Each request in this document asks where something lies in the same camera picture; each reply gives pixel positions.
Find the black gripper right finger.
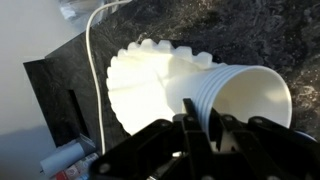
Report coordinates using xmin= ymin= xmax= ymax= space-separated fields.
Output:
xmin=208 ymin=108 xmax=320 ymax=180

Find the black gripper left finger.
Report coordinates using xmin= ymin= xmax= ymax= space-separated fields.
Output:
xmin=89 ymin=97 xmax=218 ymax=180

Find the white paper cup stack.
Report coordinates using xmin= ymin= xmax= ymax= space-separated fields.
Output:
xmin=165 ymin=64 xmax=293 ymax=142

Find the red label bottle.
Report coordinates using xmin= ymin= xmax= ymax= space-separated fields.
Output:
xmin=54 ymin=152 xmax=101 ymax=180

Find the white paper roll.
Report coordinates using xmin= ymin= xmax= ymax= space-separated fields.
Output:
xmin=39 ymin=142 xmax=86 ymax=179

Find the white cable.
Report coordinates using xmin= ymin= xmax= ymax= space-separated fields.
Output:
xmin=85 ymin=0 xmax=133 ymax=156

